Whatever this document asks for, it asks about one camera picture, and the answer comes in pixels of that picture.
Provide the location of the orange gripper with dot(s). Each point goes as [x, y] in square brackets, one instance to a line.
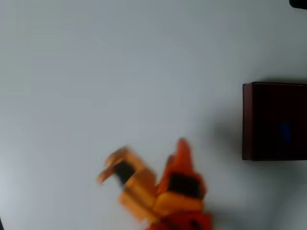
[183, 185]

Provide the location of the small blue object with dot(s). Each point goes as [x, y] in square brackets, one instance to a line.
[285, 133]

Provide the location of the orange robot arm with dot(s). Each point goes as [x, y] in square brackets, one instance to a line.
[189, 221]

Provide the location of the dark brown box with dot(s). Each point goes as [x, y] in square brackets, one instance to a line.
[268, 107]

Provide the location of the black object at edge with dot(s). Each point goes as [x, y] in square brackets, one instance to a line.
[299, 4]

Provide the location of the light orange camera mount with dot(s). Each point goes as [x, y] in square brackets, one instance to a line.
[136, 189]

